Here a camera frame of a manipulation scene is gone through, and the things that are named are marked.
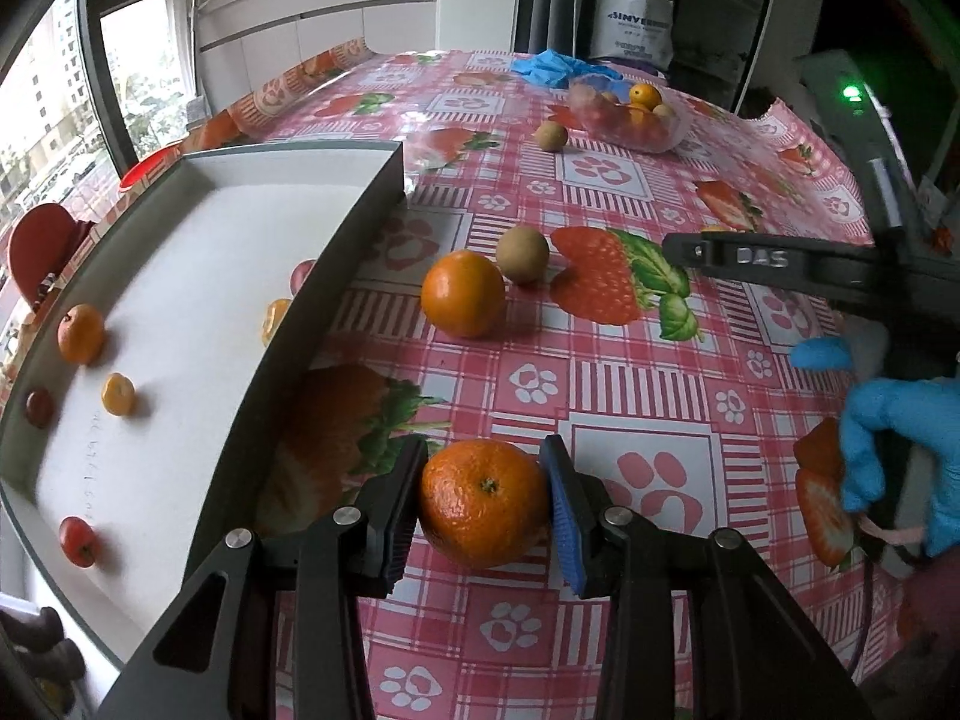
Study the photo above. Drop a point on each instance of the pink strawberry print tablecloth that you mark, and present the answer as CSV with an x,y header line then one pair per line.
x,y
675,390

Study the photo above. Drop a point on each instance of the blue disposable gloves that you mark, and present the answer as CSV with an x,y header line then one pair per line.
x,y
551,67

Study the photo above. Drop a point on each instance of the small orange kumquat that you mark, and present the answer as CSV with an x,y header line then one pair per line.
x,y
118,394

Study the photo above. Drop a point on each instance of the dark box with white inside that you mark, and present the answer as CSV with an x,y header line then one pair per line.
x,y
195,240

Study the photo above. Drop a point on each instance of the red chair back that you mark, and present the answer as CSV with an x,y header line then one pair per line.
x,y
41,247

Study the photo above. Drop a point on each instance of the clear plastic container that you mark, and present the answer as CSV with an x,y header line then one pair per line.
x,y
664,139

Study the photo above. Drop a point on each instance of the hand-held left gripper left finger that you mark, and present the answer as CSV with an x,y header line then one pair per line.
x,y
394,514

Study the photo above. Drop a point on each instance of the red cherry tomato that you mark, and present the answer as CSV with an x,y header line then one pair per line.
x,y
39,406
78,540
301,275

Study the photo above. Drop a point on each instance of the red plastic lid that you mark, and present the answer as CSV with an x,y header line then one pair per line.
x,y
146,165

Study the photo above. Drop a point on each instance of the small far kiwi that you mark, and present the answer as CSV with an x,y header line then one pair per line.
x,y
550,136

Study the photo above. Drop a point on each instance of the heap of red cherry tomatoes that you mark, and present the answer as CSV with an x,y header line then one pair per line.
x,y
600,120

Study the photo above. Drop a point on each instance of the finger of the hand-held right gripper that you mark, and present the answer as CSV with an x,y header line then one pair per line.
x,y
750,259

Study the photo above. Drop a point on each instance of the person's right hand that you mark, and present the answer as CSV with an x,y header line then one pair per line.
x,y
915,427

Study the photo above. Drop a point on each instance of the black window frame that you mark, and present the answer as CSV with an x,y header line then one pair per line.
x,y
94,52

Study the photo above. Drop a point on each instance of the white cabinet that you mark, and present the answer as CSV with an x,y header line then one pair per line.
x,y
315,30

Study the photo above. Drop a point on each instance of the white labelled bag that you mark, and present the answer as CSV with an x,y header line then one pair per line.
x,y
630,22

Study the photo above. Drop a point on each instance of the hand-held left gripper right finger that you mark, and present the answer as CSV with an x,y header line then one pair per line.
x,y
564,521

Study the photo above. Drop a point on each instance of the dark brown object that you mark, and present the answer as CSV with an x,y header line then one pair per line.
x,y
37,645

